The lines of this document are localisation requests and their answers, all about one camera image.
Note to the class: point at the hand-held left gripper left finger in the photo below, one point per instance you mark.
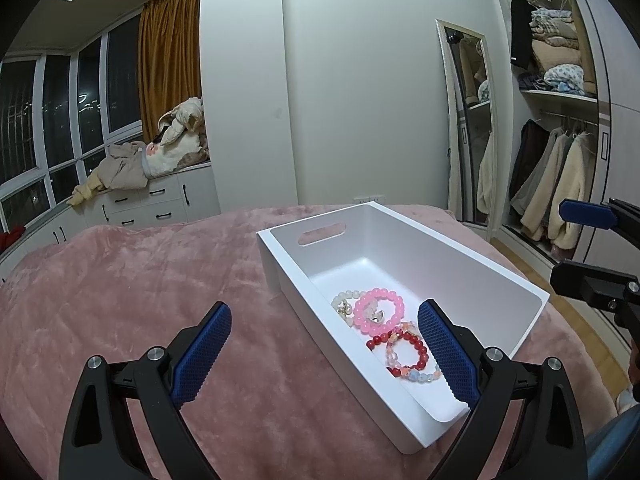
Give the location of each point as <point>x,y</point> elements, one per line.
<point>200,355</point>

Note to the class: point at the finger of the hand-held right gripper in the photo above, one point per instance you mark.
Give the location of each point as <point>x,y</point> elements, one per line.
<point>585,212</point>
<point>590,280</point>

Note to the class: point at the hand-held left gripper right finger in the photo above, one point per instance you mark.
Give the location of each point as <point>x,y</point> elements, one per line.
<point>445,355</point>

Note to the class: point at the white plastic box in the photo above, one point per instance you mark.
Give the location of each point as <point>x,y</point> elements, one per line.
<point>360,240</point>

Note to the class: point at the cream fleece hanging jacket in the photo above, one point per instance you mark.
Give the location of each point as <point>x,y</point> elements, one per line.
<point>575,185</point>

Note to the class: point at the grey hanging coat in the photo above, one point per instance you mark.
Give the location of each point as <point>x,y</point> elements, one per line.
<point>542,195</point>

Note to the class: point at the dark brown hanging coat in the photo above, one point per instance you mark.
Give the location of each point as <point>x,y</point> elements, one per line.
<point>530,160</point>

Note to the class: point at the pink plush blanket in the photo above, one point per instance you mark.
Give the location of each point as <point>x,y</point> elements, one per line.
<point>150,285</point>

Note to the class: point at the open wardrobe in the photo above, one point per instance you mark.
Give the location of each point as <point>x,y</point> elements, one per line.
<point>615,85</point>

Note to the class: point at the blue patterned cloth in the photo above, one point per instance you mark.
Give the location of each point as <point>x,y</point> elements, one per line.
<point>564,77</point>

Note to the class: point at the standing mirror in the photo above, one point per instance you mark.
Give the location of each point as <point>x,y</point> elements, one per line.
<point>470,125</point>

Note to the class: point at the white cabinet row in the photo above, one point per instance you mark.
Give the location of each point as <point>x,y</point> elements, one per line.
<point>165,200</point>

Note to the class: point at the person's leg in jeans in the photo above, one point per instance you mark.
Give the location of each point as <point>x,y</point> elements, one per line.
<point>615,445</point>

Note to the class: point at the folded clothes stack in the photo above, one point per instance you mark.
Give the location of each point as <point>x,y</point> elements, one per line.
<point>555,35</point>

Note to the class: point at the black hanging garment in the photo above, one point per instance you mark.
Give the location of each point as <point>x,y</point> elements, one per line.
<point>521,35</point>

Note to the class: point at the pale yellow cloth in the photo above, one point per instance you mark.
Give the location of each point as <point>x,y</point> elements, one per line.
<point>85,192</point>

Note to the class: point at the beige jacket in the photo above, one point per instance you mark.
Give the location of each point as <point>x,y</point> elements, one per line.
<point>122,167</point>

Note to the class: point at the red cloth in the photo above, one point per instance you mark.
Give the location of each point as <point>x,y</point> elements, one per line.
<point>11,240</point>

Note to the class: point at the large window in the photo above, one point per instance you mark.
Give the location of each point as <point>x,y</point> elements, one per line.
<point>65,120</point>

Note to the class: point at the orange curtain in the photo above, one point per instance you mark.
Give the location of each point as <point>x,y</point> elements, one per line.
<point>170,60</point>

